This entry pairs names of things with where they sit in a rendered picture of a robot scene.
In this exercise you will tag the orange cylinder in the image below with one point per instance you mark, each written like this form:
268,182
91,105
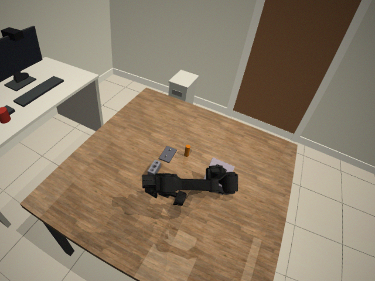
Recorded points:
187,149

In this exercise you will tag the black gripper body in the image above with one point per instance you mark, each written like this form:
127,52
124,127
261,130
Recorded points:
179,197

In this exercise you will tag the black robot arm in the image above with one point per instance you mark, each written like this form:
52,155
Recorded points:
169,183

